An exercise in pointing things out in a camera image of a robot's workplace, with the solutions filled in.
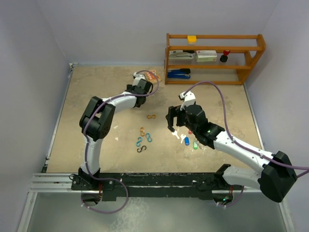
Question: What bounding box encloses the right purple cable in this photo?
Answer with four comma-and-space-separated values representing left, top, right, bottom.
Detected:
182, 81, 309, 208

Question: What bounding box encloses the purple cable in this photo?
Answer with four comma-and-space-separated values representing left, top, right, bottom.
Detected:
182, 81, 309, 208
81, 70, 160, 215

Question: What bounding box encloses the light-blue S carabiner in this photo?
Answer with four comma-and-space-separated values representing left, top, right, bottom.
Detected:
145, 133, 153, 142

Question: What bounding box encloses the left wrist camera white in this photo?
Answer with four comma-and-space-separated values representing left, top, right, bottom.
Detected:
132, 72, 146, 86

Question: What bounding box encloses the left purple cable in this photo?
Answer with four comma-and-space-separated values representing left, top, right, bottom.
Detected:
81, 70, 160, 215

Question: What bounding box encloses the white stapler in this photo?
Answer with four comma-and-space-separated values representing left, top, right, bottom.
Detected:
169, 50, 195, 60

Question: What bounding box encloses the yellow box on shelf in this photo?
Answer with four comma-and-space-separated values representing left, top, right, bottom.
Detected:
187, 35, 197, 45

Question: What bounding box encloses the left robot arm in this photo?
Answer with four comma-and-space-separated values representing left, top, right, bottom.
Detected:
79, 77, 153, 189

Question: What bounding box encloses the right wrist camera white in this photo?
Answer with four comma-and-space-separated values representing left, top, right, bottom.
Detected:
179, 91, 196, 110

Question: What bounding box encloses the silver key with green tag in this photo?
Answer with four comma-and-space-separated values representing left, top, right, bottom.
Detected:
193, 140, 202, 150

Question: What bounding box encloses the wooden shelf rack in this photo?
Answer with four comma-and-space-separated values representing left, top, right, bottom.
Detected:
164, 34, 267, 85

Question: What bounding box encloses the silver key with dark-blue tag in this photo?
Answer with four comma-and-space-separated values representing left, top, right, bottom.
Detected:
180, 134, 190, 146

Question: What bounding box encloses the teal S carabiner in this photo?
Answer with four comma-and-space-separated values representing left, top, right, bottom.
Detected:
136, 137, 142, 147

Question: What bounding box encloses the blue black stapler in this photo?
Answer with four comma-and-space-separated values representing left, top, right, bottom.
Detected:
167, 68, 191, 79

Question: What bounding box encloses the red black stamp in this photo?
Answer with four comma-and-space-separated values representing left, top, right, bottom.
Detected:
220, 50, 230, 63

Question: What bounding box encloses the orange S carabiner near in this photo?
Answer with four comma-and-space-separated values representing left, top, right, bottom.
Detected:
140, 127, 145, 137

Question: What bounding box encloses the white red box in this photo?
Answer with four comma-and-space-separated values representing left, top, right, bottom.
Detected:
195, 50, 217, 62

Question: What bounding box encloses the silver key with black tag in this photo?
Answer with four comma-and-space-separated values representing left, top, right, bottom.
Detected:
171, 130, 180, 139

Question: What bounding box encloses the black base frame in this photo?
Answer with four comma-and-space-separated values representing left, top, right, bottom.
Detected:
69, 164, 242, 202

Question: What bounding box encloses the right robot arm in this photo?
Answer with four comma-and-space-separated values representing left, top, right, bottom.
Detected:
166, 104, 297, 203

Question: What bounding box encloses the orange spiral notebook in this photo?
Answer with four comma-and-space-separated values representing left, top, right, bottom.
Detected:
143, 70, 162, 84

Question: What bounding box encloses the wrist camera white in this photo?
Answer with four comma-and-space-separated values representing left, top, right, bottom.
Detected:
179, 91, 196, 110
132, 72, 146, 86

